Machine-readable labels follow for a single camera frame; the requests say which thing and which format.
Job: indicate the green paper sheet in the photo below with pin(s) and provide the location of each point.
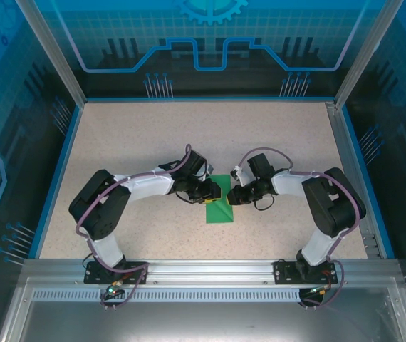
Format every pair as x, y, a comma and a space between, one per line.
219, 213

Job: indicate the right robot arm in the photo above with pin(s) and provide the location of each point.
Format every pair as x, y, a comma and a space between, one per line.
334, 203

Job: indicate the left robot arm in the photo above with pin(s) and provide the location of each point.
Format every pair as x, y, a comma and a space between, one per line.
99, 206

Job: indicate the brushed metal sheet panel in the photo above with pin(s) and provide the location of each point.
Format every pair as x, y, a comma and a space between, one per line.
203, 320

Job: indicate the blue table edge strip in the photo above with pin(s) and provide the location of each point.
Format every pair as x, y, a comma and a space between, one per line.
57, 181
367, 181

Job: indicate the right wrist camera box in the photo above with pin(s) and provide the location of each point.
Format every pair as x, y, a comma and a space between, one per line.
240, 174

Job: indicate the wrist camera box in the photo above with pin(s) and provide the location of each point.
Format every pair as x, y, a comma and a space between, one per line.
207, 171
240, 174

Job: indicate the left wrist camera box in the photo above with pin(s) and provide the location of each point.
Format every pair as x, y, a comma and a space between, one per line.
207, 171

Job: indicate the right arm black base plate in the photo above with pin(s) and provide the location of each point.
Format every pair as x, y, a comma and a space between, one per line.
285, 272

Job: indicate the aluminium side rail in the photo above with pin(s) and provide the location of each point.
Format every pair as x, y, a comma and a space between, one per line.
347, 160

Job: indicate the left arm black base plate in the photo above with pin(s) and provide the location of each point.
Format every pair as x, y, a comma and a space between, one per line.
96, 276

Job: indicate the aluminium frame post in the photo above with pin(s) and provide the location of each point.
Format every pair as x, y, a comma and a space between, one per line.
367, 53
53, 57

